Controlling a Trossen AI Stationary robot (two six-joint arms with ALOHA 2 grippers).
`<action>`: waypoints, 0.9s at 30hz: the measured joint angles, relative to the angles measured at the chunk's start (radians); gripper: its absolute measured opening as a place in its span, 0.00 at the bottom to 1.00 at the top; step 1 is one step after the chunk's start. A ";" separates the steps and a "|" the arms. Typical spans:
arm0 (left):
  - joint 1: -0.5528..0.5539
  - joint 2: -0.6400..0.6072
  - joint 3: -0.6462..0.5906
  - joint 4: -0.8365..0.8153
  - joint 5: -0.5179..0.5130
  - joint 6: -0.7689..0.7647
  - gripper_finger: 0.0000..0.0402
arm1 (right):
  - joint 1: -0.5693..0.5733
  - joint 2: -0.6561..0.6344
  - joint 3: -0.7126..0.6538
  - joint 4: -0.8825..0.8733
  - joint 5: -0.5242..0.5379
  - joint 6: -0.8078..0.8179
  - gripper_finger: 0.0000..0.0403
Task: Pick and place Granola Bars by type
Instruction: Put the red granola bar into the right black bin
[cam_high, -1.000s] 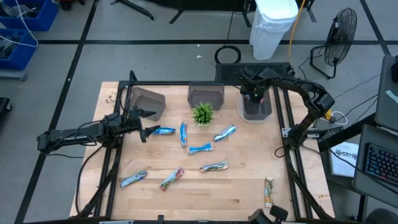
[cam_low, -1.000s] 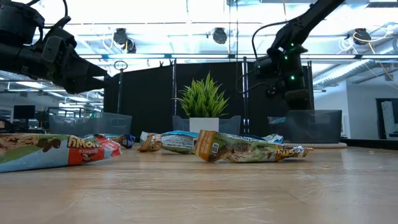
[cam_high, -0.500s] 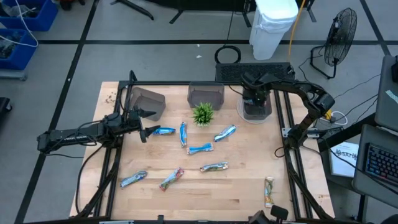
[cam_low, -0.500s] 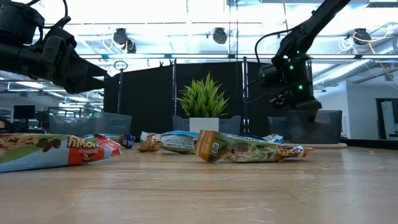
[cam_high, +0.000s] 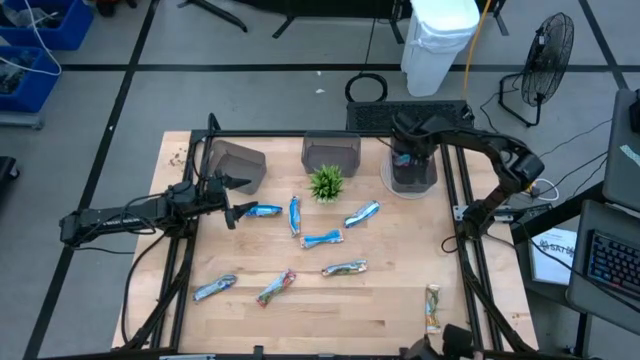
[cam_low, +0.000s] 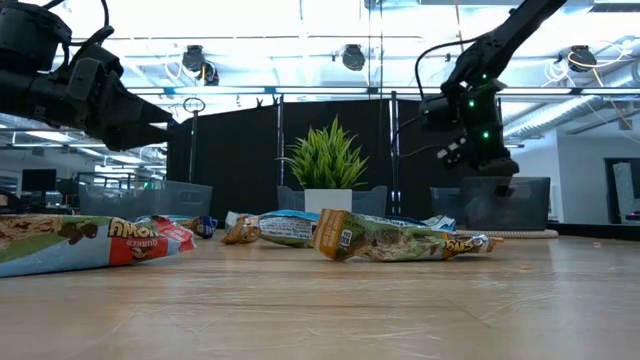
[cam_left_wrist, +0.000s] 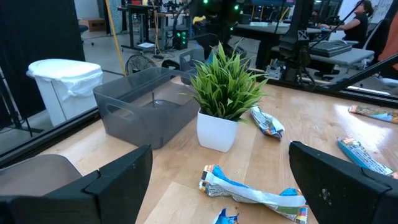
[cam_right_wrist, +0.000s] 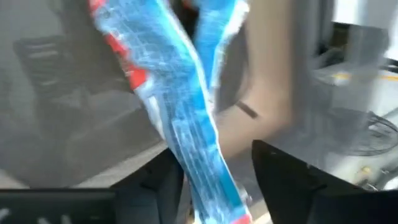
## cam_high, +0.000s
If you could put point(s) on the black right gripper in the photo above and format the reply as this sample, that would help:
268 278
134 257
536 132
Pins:
422 135

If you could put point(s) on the blue plastic storage bin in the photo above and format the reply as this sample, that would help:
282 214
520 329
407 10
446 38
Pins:
35 90
60 25

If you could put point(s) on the grey table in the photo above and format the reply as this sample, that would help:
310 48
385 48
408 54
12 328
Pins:
622 150

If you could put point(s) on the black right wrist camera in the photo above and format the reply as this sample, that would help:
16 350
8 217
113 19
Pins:
404 122

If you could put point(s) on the silver blue granola bar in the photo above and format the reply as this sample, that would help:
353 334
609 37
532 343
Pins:
215 287

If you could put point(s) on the translucent grey plastic bin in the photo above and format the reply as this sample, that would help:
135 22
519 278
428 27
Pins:
330 150
433 172
240 162

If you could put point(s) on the red green granola bar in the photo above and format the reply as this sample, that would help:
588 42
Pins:
275 288

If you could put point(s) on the blue orange granola bar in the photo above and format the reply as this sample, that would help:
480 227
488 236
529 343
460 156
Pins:
263 210
295 216

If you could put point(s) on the white printed paper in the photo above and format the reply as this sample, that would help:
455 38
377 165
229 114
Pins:
550 260

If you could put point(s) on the black backlit keyboard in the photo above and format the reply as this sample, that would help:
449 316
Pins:
615 262

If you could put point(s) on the green plant in white pot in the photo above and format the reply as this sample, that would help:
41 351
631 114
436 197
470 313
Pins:
326 184

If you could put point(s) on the black perforated case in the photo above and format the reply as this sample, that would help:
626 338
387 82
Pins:
370 116

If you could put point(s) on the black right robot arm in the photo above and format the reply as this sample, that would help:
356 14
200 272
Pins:
500 147

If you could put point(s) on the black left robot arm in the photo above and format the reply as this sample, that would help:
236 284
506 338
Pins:
110 220

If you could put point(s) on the grey keyboard tray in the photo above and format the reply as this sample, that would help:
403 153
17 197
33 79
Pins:
585 220

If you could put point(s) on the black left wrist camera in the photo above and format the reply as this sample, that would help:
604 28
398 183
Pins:
182 192

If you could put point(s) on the black partition screen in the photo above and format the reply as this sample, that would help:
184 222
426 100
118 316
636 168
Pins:
325 7

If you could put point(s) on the grey cart base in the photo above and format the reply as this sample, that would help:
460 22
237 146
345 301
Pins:
20 120

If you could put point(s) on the blue white granola bar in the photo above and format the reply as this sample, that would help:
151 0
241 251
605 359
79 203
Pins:
362 214
321 239

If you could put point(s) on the silver aluminium extrusion post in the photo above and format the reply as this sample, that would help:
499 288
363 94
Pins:
187 357

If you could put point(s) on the black floor fan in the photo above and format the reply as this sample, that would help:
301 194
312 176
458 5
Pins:
547 57

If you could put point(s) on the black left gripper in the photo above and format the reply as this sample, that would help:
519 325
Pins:
215 197

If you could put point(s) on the silver mounting plate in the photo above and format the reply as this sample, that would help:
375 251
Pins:
456 212

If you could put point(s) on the white trash can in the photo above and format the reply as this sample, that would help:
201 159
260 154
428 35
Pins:
440 45

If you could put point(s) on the black desk support beam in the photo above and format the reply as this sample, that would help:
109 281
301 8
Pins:
560 215

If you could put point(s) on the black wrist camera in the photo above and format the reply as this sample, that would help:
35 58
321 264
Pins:
182 192
404 122

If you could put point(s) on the green orange granola bar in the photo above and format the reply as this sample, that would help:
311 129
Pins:
432 309
344 268

